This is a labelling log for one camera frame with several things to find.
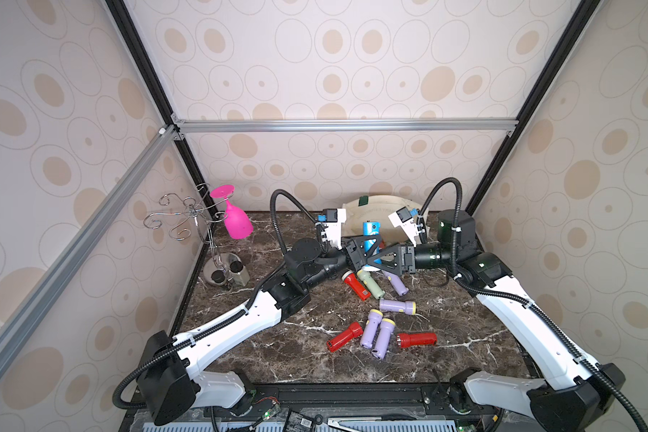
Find purple flashlight yellow head sideways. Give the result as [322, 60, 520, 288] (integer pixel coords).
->
[379, 299, 417, 316]

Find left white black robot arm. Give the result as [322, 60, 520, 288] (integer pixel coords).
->
[112, 235, 381, 426]

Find cream green tote bag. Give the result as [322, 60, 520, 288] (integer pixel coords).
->
[342, 195, 421, 244]

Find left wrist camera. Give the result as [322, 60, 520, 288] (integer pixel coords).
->
[316, 208, 347, 249]

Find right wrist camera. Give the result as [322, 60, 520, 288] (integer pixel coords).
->
[388, 207, 427, 246]

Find aluminium left side bar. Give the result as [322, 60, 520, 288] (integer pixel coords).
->
[0, 124, 179, 379]

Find horizontal aluminium back bar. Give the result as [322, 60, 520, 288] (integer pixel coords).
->
[176, 117, 518, 134]

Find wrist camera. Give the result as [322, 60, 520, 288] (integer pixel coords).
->
[316, 208, 347, 249]
[388, 207, 427, 246]

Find red flashlight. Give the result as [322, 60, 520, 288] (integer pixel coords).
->
[341, 271, 371, 301]
[397, 332, 437, 349]
[327, 322, 364, 353]

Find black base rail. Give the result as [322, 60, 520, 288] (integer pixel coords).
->
[120, 382, 584, 432]

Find pale green flashlight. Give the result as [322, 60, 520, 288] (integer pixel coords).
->
[356, 270, 385, 300]

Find pink plastic wine glass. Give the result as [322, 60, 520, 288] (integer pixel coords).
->
[210, 185, 254, 239]

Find silver wire glass rack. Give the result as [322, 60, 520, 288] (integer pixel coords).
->
[142, 183, 246, 290]

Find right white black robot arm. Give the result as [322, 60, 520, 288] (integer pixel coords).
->
[363, 208, 648, 431]

